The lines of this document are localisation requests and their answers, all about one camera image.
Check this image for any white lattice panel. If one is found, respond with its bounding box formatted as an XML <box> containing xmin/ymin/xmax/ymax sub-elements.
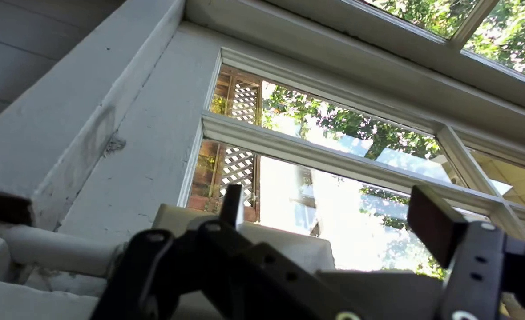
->
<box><xmin>187</xmin><ymin>64</ymin><xmax>265</xmax><ymax>224</ymax></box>

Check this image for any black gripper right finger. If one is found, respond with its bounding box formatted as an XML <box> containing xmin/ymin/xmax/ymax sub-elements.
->
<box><xmin>406</xmin><ymin>183</ymin><xmax>525</xmax><ymax>320</ymax></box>

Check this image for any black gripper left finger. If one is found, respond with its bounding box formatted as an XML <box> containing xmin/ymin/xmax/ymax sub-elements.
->
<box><xmin>89</xmin><ymin>183</ymin><xmax>370</xmax><ymax>320</ymax></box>

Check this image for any white painted conduit pipe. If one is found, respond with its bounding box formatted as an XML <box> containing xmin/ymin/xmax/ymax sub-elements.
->
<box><xmin>2</xmin><ymin>224</ymin><xmax>123</xmax><ymax>279</ymax></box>

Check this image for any narrow white framed window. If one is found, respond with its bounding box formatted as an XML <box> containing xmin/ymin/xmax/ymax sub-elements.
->
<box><xmin>178</xmin><ymin>0</ymin><xmax>525</xmax><ymax>242</ymax></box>

